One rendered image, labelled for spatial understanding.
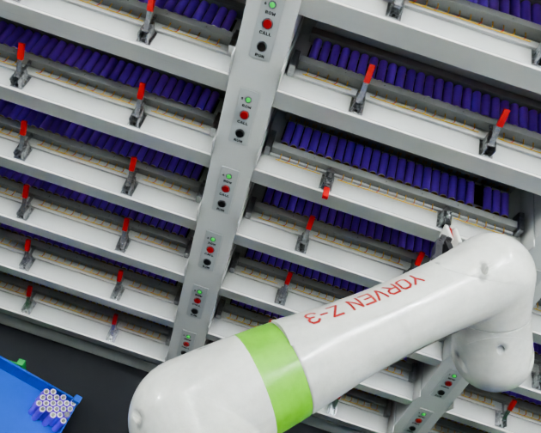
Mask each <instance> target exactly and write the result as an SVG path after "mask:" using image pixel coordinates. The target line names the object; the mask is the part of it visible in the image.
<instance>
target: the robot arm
mask: <svg viewBox="0 0 541 433"><path fill-rule="evenodd" d="M452 233H453V235H452V234H451V231H450V229H449V227H448V225H446V224H445V225H444V227H443V229H442V231H441V233H440V235H439V237H440V239H439V238H437V239H436V241H435V244H434V245H433V247H432V251H431V259H430V261H429V262H428V263H425V264H423V265H420V266H418V267H417V268H415V269H413V270H411V271H408V272H406V273H404V274H402V275H400V276H397V277H395V278H393V279H390V280H388V281H386V282H384V283H382V284H378V285H376V286H374V287H372V288H369V289H367V290H364V291H361V292H359V293H356V294H354V295H352V296H347V297H345V298H343V299H340V300H337V301H335V302H331V303H328V304H326V305H323V306H320V307H316V308H312V309H309V310H307V311H303V312H300V313H298V314H292V315H289V316H286V317H282V318H279V319H276V320H271V322H269V323H266V324H263V325H261V326H256V327H254V328H251V329H249V330H246V331H244V332H239V333H236V334H235V335H232V336H229V337H227V338H223V339H220V340H218V341H216V342H213V343H211V344H208V345H205V346H203V347H200V348H197V349H196V350H193V351H189V352H187V353H185V354H183V355H181V356H178V357H175V358H173V359H170V360H168V361H166V362H164V363H162V364H160V365H158V366H157V367H155V368H154V369H152V370H151V371H150V372H149V373H148V374H147V375H146V376H145V377H144V378H143V380H142V381H141V382H140V384H139V385H138V387H137V389H136V391H135V393H134V395H133V397H132V400H131V404H130V409H129V414H128V428H129V433H283V432H284V431H286V430H288V429H290V428H292V427H293V426H295V425H296V424H298V423H299V422H301V421H303V420H304V419H306V418H308V417H310V416H311V415H313V414H314V413H315V412H317V411H319V410H320V409H322V408H323V407H325V406H327V405H329V404H330V403H331V402H332V401H334V400H335V399H337V398H339V397H340V396H342V395H343V394H345V393H347V392H348V391H349V390H350V389H352V388H353V387H355V386H357V385H358V384H360V383H361V382H363V381H365V380H366V379H368V378H369V377H371V376H373V375H375V374H377V373H379V372H380V371H381V370H383V369H386V368H387V367H389V366H391V365H393V364H395V363H396V362H398V361H400V360H402V359H404V358H406V357H407V356H409V355H411V354H413V353H415V352H417V351H419V350H421V349H423V348H425V347H427V346H429V345H431V344H433V343H435V342H437V341H439V340H441V339H444V338H446V337H448V336H450V335H452V342H451V355H452V359H453V363H454V366H455V368H456V369H457V370H458V372H459V374H460V375H461V376H462V377H463V378H464V379H465V380H466V381H467V382H469V383H470V384H471V385H472V386H474V387H476V388H479V389H481V390H483V391H487V392H492V393H501V392H506V391H509V390H512V389H514V388H516V387H518V386H519V385H521V384H522V383H523V382H524V381H525V380H526V379H527V377H528V376H529V374H531V372H532V367H533V364H534V348H533V340H532V304H533V297H534V290H535V285H536V280H537V272H536V266H535V263H534V260H533V258H532V256H531V255H530V253H529V252H528V250H527V249H526V248H525V247H524V246H523V245H522V244H521V243H520V242H518V241H516V240H515V239H514V238H512V237H510V236H507V235H503V234H498V233H483V234H479V235H474V236H472V237H470V238H469V239H467V240H465V241H462V240H461V238H460V235H459V231H458V229H457V228H453V231H452Z"/></svg>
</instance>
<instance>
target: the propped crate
mask: <svg viewBox="0 0 541 433"><path fill-rule="evenodd" d="M46 388H47V389H49V390H51V389H53V388H54V389H56V391H57V392H56V394H58V395H59V397H60V396H61V395H62V394H65V395H66V400H68V401H69V402H71V401H72V402H74V403H75V404H76V405H75V406H74V408H73V411H74V410H75V408H76V406H77V405H78V404H79V403H80V401H81V400H82V397H81V396H79V395H78V394H76V395H75V396H74V398H73V397H72V396H70V395H69V394H67V393H65V392H64V391H62V390H60V389H58V388H57V387H54V386H53V385H51V384H50V383H48V382H46V381H44V380H42V379H40V378H39V377H38V376H36V375H33V374H32V373H30V372H28V371H26V370H25V369H23V368H21V367H20V366H18V365H16V364H14V363H12V362H11V361H9V360H8V359H6V358H4V357H1V356H0V433H62V431H63V429H64V427H65V425H66V424H67V422H68V420H69V419H70V416H71V414H72V412H73V411H72V412H71V413H70V416H69V417H68V418H67V419H66V420H67V422H66V423H65V424H64V425H63V426H62V427H61V428H60V429H59V430H58V431H57V432H53V431H52V427H53V426H50V425H49V424H48V425H47V426H46V427H45V426H43V425H42V421H40V420H39V419H38V420H36V421H33V420H32V416H33V415H29V414H28V410H29V409H30V408H31V407H32V404H33V403H34V401H35V400H36V398H37V397H38V396H39V395H40V394H41V392H42V391H43V390H44V389H46Z"/></svg>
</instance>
